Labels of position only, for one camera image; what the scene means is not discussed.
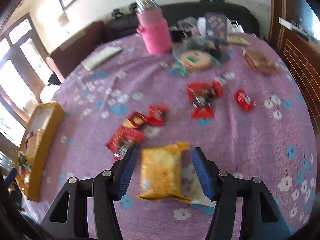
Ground yellow snack pack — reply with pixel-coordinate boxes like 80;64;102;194
137;141;191;204

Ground red snack packet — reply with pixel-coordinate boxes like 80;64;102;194
106;112;147;159

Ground yellow cardboard tray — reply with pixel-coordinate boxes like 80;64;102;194
15;101;65;202

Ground small red candy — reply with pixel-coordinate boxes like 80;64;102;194
235;89;255;113

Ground white folded papers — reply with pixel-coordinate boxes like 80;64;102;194
81;47;123;71

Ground purple floral tablecloth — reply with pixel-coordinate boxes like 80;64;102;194
27;35;317;232

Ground red candy cluster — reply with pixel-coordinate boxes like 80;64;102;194
187;81;223;119

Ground maroon armchair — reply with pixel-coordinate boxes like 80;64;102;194
46;21;106;85

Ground wooden glass door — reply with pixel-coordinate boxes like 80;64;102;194
1;14;52;158

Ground round cake in green wrapper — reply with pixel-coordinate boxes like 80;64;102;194
175;50;221;77

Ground brown wrapped snack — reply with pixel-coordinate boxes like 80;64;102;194
241;49;279;76

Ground pink sleeved thermos bottle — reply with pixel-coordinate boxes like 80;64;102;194
136;0;172;55

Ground black sofa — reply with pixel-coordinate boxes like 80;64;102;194
106;0;260;41

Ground wooden tv cabinet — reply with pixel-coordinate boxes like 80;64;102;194
268;0;320;140

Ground white round container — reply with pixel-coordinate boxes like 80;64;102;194
197;17;207;37

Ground dark blue box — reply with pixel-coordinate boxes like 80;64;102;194
205;12;227;42

